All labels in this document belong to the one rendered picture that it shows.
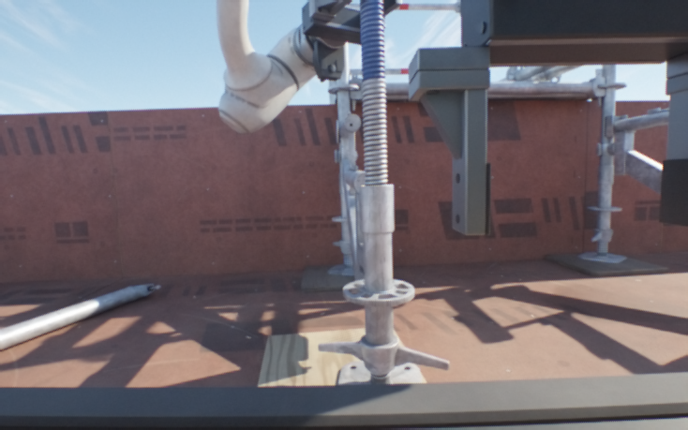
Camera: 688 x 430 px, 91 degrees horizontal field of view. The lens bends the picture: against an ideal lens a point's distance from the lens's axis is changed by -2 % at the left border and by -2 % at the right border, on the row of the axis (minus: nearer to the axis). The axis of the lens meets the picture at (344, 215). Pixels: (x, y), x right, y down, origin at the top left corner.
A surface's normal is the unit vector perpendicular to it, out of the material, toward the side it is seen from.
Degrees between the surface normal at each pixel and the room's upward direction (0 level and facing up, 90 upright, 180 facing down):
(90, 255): 90
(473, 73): 90
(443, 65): 90
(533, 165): 90
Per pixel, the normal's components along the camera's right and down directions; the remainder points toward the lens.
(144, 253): 0.06, 0.10
